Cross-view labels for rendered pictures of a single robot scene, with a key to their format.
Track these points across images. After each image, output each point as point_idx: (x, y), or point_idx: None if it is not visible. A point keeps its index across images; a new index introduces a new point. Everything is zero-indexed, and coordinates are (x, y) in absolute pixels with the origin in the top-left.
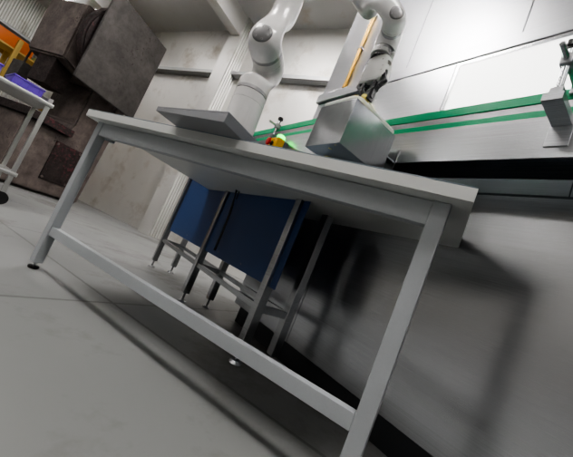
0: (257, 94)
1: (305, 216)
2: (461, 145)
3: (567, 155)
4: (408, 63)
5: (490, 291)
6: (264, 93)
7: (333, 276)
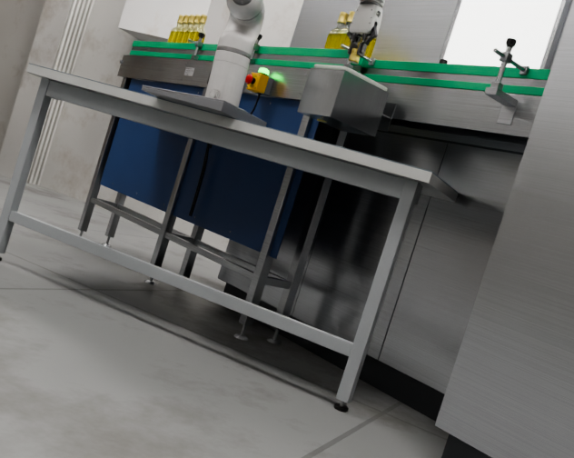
0: (242, 58)
1: None
2: (445, 109)
3: (509, 133)
4: None
5: (476, 243)
6: (248, 54)
7: (339, 236)
